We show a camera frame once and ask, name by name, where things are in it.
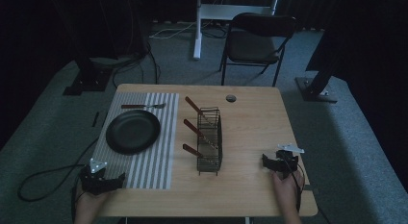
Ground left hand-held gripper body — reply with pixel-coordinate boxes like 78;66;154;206
79;158;117;196

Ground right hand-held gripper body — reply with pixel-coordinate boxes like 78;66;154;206
274;143;306;180

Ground person's left hand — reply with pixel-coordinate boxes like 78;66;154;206
74;185;109;216

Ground person's right hand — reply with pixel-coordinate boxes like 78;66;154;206
271;168;305;216

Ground grey striped placemat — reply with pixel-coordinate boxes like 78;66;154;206
90;91;180;190

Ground black round plate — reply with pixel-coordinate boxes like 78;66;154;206
105;109;162;156

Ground black stand with base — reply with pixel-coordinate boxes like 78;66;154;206
62;54;113;97
294;50;339;105

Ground black folding chair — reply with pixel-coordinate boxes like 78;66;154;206
218;12;298;87

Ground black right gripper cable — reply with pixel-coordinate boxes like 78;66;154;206
280;151;307;214

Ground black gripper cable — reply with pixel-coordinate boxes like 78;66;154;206
16;137;100;224
280;151;307;214

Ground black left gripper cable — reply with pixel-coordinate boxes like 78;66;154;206
16;137;100;224

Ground black wire cutlery rack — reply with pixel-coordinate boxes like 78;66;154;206
195;106;224;177

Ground fork with brown handle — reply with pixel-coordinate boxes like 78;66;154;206
120;102;167;111

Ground brown-handled utensil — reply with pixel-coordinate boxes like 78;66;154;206
182;143;221;165
184;95;217;128
183;118;220;151

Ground black floor cables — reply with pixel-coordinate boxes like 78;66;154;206
111;40;162;89

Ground white desk frame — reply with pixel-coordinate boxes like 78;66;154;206
191;0;281;61

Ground white floor cable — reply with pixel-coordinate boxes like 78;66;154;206
148;21;197;40

